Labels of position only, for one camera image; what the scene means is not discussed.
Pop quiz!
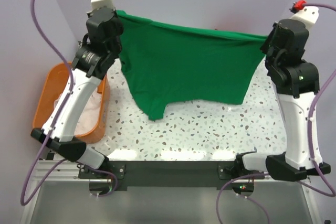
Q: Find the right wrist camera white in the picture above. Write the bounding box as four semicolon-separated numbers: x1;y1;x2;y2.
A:
290;0;319;30

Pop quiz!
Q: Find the green t shirt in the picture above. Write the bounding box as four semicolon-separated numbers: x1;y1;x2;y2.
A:
118;10;266;121

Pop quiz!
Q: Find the aluminium rail frame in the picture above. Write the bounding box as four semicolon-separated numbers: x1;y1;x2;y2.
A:
22;160;322;223

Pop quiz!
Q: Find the white t shirt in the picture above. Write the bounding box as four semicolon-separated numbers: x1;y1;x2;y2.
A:
52;92;103;137

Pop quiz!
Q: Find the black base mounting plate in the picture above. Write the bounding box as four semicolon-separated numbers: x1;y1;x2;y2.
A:
78;159;266;192

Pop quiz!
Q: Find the orange plastic basket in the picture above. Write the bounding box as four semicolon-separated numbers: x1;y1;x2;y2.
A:
32;63;110;144

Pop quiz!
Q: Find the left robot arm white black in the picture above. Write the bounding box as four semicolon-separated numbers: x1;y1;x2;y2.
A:
31;7;123;178

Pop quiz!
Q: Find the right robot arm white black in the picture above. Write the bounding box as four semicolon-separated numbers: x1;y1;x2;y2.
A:
233;19;331;182

